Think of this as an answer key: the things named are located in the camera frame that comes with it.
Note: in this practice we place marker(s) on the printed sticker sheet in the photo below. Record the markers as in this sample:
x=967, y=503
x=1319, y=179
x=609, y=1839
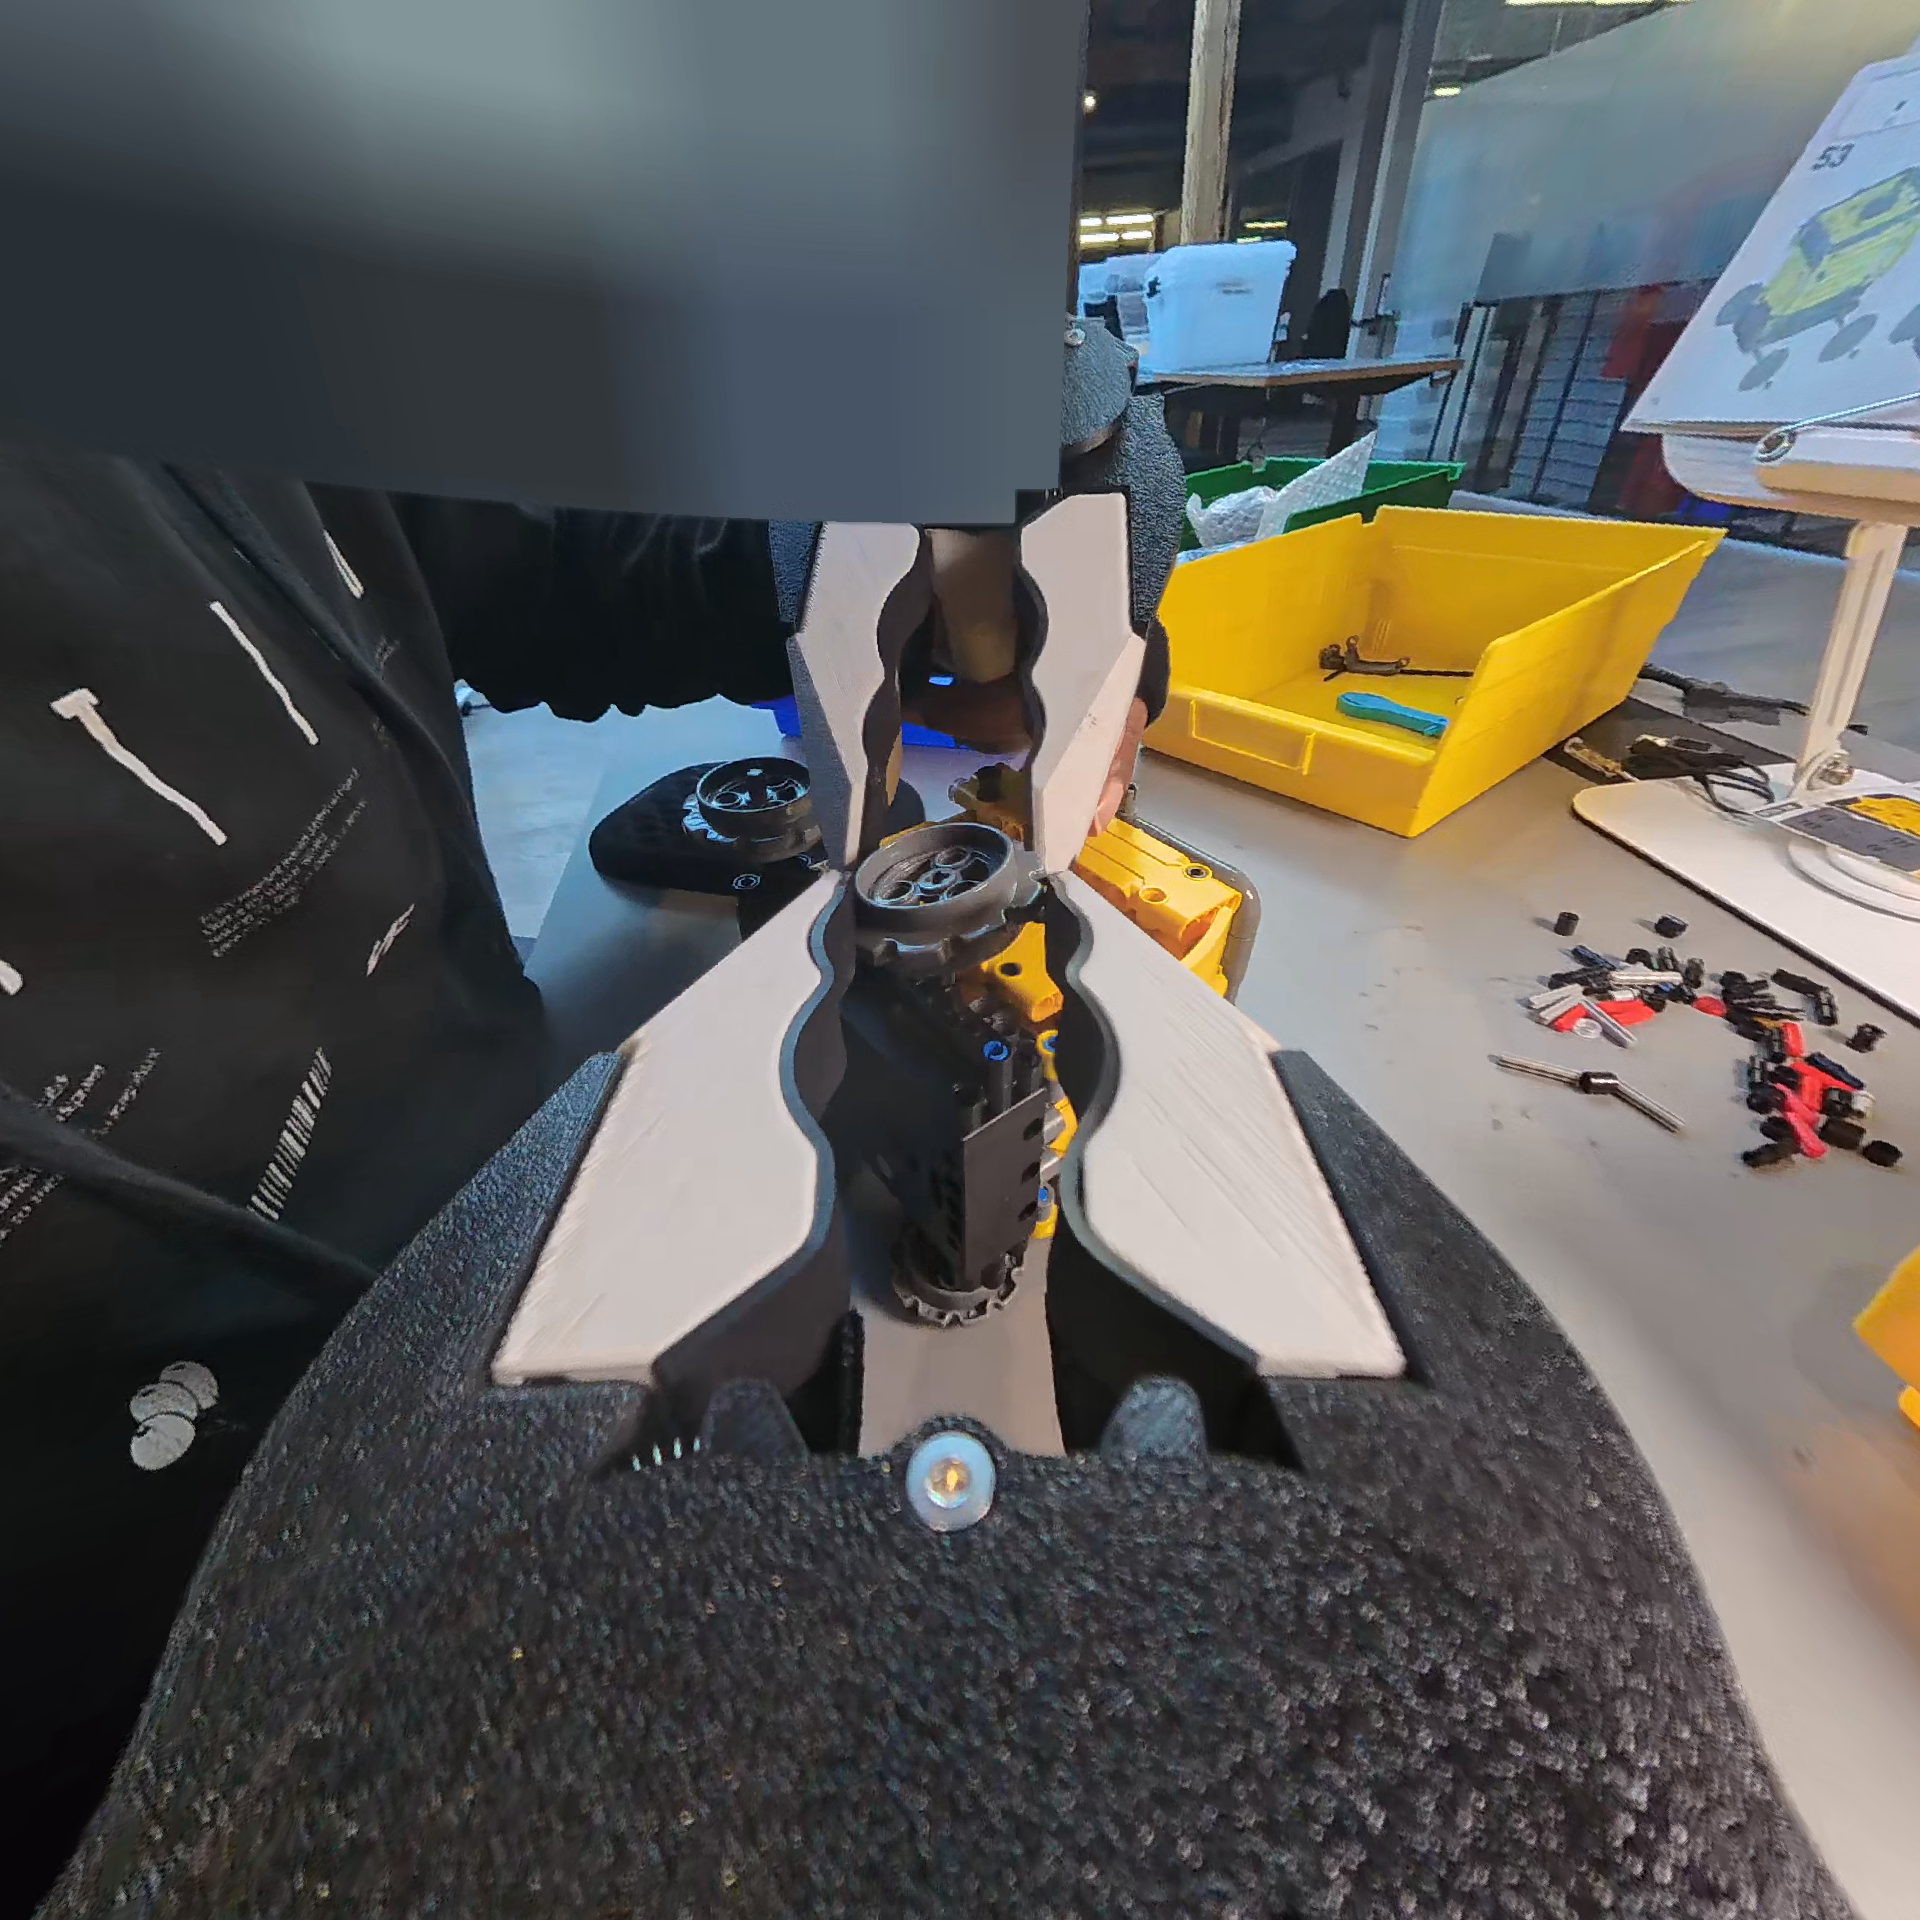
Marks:
x=1844, y=834

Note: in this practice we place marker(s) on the yellow plastic storage bin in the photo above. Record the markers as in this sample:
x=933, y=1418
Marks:
x=1577, y=672
x=1894, y=1332

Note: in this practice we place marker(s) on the clear plastic wrap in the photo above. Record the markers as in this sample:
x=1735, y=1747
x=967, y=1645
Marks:
x=1290, y=496

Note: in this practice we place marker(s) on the grey brick parts in bin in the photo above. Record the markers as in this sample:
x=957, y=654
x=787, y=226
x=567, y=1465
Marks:
x=1360, y=663

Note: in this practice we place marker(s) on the teal brick separator tool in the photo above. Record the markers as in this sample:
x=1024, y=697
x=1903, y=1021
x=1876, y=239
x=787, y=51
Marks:
x=1393, y=713

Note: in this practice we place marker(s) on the green plastic bin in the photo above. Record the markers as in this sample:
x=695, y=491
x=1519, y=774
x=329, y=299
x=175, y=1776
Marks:
x=1408, y=486

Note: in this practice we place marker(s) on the white book stand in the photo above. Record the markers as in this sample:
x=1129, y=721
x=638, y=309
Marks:
x=1844, y=644

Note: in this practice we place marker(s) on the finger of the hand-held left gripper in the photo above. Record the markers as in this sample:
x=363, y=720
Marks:
x=841, y=663
x=1091, y=663

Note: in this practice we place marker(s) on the white cooler box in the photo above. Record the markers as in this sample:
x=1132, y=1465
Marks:
x=1224, y=309

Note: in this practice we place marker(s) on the background table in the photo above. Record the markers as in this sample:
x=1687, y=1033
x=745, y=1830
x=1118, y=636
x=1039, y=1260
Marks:
x=1306, y=372

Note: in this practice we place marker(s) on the pile of red black pins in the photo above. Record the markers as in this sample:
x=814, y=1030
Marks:
x=1771, y=1064

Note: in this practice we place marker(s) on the black round textured pad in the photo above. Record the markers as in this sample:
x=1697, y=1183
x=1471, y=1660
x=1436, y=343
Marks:
x=641, y=844

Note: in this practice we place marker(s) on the white instruction booklet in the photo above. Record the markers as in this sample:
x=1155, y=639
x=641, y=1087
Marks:
x=1800, y=271

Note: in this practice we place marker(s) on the yellow black toy brick vehicle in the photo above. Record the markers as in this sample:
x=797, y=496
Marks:
x=1155, y=888

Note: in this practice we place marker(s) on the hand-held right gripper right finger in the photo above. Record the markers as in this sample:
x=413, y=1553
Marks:
x=1233, y=1199

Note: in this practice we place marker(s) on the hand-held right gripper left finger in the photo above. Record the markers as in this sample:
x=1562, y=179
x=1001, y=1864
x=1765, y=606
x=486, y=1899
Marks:
x=675, y=1187

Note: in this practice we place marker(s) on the grey desk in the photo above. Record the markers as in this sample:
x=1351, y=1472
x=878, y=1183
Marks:
x=1426, y=1199

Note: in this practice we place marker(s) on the grey axle with black connector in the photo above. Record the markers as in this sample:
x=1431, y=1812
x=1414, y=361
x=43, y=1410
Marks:
x=1591, y=1088

